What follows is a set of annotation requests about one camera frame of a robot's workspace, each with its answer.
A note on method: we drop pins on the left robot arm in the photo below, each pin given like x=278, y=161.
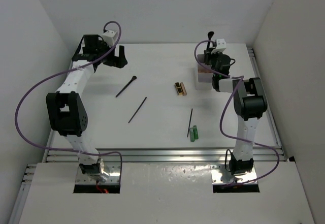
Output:
x=66, y=111

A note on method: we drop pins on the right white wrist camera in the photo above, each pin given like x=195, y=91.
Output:
x=219, y=45

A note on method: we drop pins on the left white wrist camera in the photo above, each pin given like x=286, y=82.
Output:
x=110, y=37

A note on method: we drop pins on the black small round brush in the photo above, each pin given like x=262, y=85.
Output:
x=124, y=88

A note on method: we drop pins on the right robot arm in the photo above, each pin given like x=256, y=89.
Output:
x=250, y=104

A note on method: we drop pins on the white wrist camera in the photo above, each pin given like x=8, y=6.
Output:
x=219, y=45
x=110, y=37

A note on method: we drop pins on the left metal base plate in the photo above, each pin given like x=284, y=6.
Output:
x=111, y=176

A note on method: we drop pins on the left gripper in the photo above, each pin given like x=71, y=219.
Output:
x=118, y=61

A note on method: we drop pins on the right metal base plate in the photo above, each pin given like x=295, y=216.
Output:
x=220, y=176

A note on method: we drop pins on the metal base plate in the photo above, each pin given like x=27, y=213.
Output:
x=111, y=176
x=220, y=176

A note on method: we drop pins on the white three-compartment organizer box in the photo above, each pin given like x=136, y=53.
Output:
x=203, y=81

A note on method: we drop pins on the aluminium rail front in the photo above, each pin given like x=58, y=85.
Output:
x=174, y=155

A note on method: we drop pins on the rose gold lipstick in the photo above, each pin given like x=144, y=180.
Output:
x=184, y=93

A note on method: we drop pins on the black thin pencil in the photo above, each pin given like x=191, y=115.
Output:
x=137, y=110
x=189, y=124

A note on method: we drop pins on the black gold lipstick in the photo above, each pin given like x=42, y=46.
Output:
x=178, y=88

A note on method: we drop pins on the black powder brush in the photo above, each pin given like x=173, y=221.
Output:
x=209, y=35

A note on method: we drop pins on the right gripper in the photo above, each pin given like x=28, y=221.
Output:
x=208, y=55

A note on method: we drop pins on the green tube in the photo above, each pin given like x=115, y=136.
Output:
x=191, y=134
x=195, y=131

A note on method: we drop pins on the beige makeup sponge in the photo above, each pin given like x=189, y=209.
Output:
x=204, y=71

